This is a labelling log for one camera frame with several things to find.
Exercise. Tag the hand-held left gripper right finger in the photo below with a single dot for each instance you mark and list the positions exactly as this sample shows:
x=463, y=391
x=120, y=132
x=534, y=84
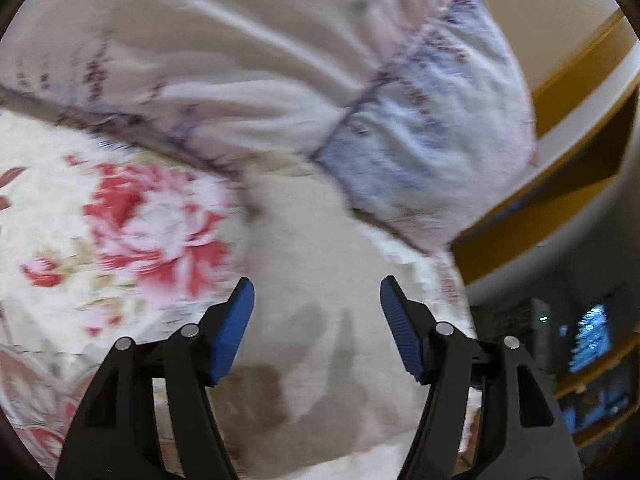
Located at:
x=402, y=330

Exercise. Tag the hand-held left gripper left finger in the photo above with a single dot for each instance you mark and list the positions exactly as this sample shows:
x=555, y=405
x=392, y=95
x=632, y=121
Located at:
x=232, y=330

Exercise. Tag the floral bedsheet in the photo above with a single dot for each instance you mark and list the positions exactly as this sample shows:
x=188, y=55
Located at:
x=100, y=220

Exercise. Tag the glowing blue screen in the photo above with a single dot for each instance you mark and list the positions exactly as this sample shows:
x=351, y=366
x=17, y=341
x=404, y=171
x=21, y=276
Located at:
x=590, y=337

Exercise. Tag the wooden shelf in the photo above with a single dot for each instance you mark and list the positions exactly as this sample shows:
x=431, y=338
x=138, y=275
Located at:
x=600, y=390

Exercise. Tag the lavender print quilt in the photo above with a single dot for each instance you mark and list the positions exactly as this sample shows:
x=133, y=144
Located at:
x=225, y=50

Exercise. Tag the yellow wooden frame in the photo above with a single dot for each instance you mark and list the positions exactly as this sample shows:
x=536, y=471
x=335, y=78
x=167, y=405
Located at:
x=565, y=160

